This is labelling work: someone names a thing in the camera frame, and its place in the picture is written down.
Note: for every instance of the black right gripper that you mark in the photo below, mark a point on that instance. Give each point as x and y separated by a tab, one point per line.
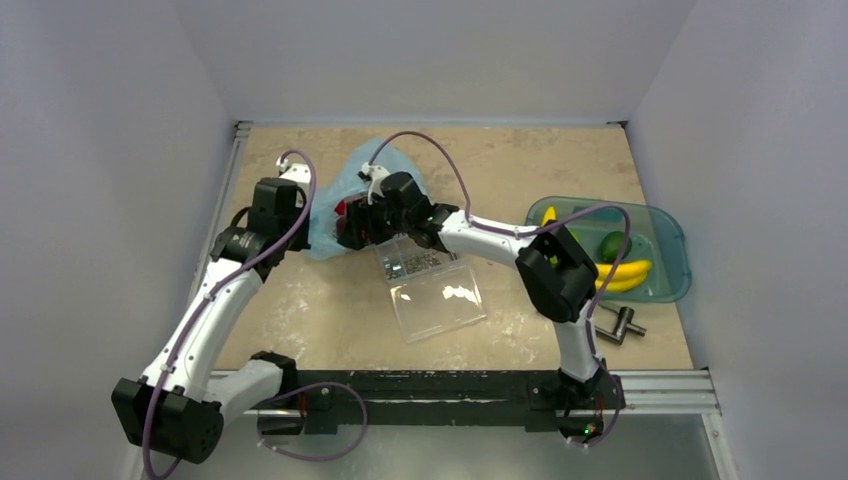
354	225

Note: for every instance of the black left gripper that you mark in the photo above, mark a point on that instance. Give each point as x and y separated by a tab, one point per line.
301	241

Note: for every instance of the red fake fruit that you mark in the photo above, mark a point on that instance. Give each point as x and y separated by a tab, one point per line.
341	217

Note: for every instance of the light blue plastic bag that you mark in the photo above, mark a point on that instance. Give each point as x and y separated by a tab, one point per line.
322	227

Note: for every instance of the yellow fake squash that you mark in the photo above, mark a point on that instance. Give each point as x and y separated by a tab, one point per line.
549	217

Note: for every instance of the yellow fake banana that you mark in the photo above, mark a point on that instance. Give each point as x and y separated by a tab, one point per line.
625	278

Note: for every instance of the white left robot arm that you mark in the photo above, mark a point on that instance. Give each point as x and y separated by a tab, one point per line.
175	407

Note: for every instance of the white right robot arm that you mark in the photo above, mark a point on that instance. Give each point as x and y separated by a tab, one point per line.
558	275

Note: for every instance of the green fake lime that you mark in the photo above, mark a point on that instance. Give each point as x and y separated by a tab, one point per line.
612	244

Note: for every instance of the clear plastic screw box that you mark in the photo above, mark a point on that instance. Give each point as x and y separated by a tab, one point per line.
432	292

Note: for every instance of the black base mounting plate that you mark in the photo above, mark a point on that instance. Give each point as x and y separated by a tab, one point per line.
535	400

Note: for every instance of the dark metal crank tool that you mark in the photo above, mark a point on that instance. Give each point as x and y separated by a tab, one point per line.
623	326

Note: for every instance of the teal plastic tray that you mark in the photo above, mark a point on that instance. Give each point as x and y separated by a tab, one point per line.
656	236

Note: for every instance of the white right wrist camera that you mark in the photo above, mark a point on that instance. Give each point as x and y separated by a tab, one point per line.
373	175

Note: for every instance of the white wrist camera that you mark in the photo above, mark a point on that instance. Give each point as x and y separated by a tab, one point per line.
373	175
298	172

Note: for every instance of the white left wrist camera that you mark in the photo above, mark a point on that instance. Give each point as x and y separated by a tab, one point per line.
298	172

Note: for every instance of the aluminium frame rail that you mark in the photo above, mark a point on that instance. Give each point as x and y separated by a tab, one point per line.
645	392

